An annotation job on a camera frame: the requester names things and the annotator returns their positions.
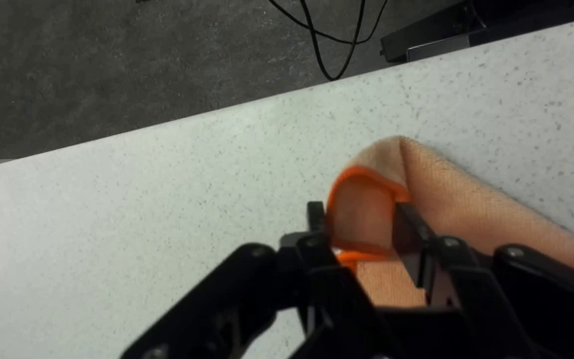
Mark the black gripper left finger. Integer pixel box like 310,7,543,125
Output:
120,202,381,359

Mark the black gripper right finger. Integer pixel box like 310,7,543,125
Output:
393,206,574,359

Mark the peach towel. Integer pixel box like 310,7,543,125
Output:
327,137,574,308

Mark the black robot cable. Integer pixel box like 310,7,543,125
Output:
266,0,393,85

